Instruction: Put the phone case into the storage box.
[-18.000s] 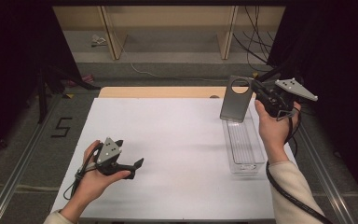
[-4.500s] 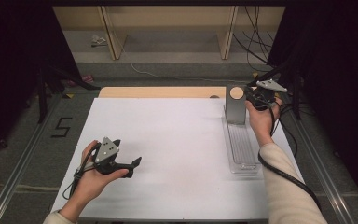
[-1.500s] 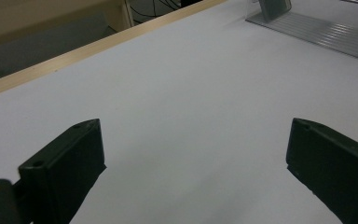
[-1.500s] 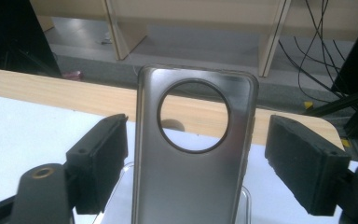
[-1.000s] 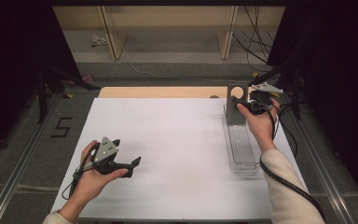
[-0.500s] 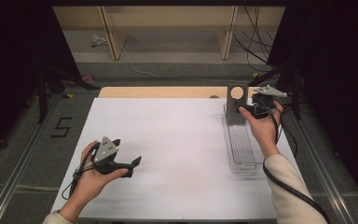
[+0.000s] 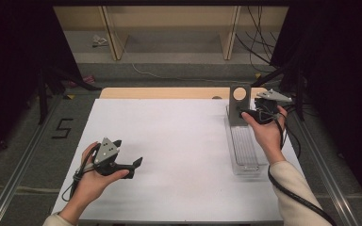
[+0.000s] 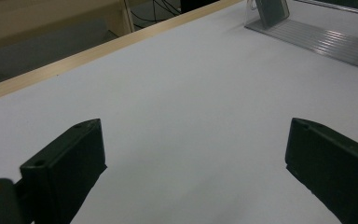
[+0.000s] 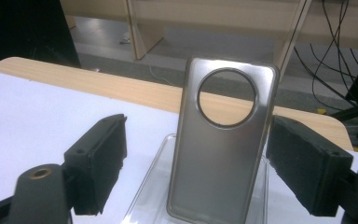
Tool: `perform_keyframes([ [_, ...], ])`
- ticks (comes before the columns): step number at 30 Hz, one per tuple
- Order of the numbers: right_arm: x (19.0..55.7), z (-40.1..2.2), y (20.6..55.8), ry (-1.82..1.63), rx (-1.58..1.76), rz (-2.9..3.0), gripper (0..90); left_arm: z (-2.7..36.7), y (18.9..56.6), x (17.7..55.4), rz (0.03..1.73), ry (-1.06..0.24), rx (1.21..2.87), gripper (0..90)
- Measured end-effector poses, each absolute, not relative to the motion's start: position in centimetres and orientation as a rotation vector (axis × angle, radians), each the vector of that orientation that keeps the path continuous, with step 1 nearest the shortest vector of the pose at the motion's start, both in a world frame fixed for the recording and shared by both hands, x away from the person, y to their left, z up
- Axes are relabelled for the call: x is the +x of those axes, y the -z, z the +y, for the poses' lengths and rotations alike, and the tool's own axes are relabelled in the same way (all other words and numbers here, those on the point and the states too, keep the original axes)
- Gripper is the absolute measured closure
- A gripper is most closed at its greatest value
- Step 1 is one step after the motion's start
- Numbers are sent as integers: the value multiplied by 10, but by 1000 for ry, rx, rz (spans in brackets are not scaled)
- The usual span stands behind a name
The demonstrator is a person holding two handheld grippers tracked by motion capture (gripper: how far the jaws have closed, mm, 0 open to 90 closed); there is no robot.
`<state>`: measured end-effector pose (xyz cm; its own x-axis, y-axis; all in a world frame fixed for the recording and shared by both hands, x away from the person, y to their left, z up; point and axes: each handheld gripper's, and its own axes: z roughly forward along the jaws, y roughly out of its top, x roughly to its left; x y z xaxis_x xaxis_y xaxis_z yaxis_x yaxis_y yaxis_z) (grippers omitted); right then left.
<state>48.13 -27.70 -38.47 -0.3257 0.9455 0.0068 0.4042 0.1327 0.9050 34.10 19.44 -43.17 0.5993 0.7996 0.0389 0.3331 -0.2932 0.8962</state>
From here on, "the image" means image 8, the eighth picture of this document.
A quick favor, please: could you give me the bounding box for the beige wooden desk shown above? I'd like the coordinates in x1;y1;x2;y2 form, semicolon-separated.
0;0;135;54

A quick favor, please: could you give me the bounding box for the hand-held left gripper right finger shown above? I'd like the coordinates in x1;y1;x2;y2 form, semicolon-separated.
284;117;358;224

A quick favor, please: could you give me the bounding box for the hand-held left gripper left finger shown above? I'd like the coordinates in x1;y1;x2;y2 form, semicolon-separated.
19;118;108;224

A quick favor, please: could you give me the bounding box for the white table sheet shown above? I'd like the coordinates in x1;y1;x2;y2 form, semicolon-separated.
0;0;358;224

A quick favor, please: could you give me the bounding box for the metal floor rail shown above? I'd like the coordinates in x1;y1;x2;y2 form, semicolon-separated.
294;0;358;19

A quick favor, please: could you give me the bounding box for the black hanging cable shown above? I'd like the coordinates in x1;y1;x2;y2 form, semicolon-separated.
130;8;158;31
151;0;182;17

